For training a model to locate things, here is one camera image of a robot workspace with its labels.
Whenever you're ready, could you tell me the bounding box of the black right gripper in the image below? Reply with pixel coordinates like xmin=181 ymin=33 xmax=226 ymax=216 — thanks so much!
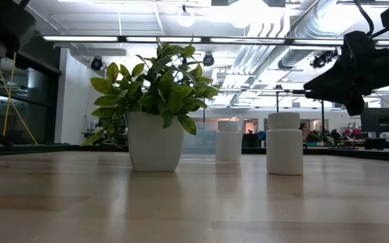
xmin=304 ymin=31 xmax=389 ymax=117

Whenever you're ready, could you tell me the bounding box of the white pill bottle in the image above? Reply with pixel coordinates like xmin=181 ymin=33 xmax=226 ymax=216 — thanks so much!
xmin=215 ymin=120 xmax=243 ymax=163
xmin=265 ymin=111 xmax=305 ymax=176

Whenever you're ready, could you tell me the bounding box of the clear plastic basket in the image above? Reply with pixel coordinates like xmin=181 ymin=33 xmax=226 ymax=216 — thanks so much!
xmin=180 ymin=116 xmax=246 ymax=165

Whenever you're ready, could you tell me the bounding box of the black ceiling spotlight cluster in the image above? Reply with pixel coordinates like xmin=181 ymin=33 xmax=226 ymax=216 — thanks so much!
xmin=310 ymin=49 xmax=339 ymax=70

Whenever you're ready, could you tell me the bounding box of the black gantry stand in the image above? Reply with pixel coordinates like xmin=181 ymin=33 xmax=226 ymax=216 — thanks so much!
xmin=275 ymin=89 xmax=327 ymax=146

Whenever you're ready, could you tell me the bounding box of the person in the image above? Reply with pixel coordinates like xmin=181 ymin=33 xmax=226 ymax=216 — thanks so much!
xmin=298 ymin=122 xmax=312 ymax=142
xmin=329 ymin=129 xmax=342 ymax=146

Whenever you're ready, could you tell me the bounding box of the black computer monitor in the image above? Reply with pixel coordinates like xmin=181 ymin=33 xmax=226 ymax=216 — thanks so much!
xmin=360 ymin=107 xmax=389 ymax=133

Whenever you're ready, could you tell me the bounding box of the black bar with light strips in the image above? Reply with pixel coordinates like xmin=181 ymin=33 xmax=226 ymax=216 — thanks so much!
xmin=42 ymin=35 xmax=389 ymax=47

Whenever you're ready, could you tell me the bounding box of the round white ceiling lamp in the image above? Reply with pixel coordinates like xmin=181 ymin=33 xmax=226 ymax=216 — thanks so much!
xmin=176 ymin=5 xmax=196 ymax=28

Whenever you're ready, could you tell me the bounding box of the green plant in white pot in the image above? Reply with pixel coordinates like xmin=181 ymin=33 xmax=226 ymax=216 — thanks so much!
xmin=81 ymin=36 xmax=223 ymax=173

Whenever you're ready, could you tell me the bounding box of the silver ventilation duct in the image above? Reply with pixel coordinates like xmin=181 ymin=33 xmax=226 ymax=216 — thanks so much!
xmin=230 ymin=0 xmax=361 ymax=80

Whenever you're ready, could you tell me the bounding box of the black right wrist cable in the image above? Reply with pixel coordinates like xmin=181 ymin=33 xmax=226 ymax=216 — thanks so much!
xmin=352 ymin=0 xmax=389 ymax=38

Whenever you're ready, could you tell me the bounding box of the black round ceiling camera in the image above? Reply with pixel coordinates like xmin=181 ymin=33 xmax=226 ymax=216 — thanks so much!
xmin=90 ymin=55 xmax=105 ymax=72
xmin=202 ymin=52 xmax=215 ymax=68

